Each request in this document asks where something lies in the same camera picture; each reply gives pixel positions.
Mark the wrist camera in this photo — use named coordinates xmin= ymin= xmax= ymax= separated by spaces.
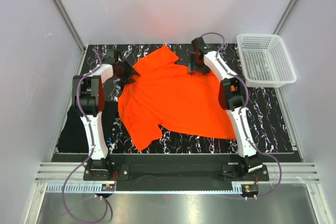
xmin=191 ymin=37 xmax=213 ymax=52
xmin=103 ymin=50 xmax=119 ymax=65

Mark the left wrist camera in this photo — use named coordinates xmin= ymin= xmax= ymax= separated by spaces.
xmin=103 ymin=50 xmax=119 ymax=65

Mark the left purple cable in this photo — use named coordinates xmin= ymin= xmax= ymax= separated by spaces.
xmin=62 ymin=48 xmax=112 ymax=221

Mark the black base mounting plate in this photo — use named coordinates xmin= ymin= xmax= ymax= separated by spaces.
xmin=82 ymin=153 xmax=269 ymax=183

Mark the purple cable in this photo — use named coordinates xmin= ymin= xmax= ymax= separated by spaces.
xmin=201 ymin=31 xmax=283 ymax=199
xmin=62 ymin=48 xmax=112 ymax=221

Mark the aluminium frame rail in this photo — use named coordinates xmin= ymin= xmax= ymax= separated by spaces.
xmin=35 ymin=163 xmax=319 ymax=184

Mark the left orange connector box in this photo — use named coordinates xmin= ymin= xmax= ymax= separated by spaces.
xmin=101 ymin=184 xmax=116 ymax=192

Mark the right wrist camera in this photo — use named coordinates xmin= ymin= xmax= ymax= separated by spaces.
xmin=191 ymin=37 xmax=213 ymax=52

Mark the orange t-shirt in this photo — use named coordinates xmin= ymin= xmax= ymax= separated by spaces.
xmin=118 ymin=46 xmax=236 ymax=151

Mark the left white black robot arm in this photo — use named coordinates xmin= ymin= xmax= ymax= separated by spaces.
xmin=72 ymin=49 xmax=140 ymax=180

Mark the orange connector box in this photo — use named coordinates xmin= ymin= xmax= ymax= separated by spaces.
xmin=242 ymin=184 xmax=259 ymax=195
xmin=101 ymin=184 xmax=116 ymax=192

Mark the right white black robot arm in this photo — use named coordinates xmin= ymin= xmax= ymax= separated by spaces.
xmin=188 ymin=37 xmax=263 ymax=180

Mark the white plastic basket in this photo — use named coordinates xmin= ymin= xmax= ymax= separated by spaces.
xmin=236 ymin=33 xmax=297 ymax=88

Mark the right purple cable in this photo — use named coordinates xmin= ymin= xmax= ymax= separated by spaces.
xmin=201 ymin=31 xmax=283 ymax=199

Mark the folded black t-shirt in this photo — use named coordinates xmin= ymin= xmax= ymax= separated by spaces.
xmin=56 ymin=101 xmax=118 ymax=153

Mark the right orange connector box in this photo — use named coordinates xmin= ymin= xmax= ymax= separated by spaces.
xmin=242 ymin=184 xmax=259 ymax=195

